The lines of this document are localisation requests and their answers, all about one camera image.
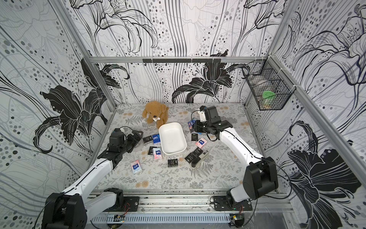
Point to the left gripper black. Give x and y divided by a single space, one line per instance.
135 140

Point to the black Face tissue pack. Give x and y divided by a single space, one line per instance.
148 139

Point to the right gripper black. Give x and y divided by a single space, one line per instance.
202 124

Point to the black square tissue pack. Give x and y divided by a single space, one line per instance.
172 163

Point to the dark blue tissue pack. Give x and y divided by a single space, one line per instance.
191 125

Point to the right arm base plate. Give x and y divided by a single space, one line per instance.
225 203

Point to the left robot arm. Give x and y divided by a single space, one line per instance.
71 209

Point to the white blue tissue pack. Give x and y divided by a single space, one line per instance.
136 167

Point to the pink Tempo tissue pack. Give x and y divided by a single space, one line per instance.
157 153

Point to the grey black stapler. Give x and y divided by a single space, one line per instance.
199 159

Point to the green lidded cup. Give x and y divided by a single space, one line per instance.
268 98

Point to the blue Tempo tissue pack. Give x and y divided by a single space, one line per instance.
156 139

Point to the white slotted cable duct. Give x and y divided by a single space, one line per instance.
167 218

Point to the brown teddy bear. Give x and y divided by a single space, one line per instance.
155 112

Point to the pink white Tempo pack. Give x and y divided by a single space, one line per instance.
201 143

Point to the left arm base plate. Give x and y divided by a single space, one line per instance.
129 204

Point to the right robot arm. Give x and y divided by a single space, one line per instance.
260 173

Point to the black long tissue pack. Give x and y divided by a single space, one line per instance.
194 154

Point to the black wire basket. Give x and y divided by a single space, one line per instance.
266 75

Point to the white plastic storage box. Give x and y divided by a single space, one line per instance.
172 138

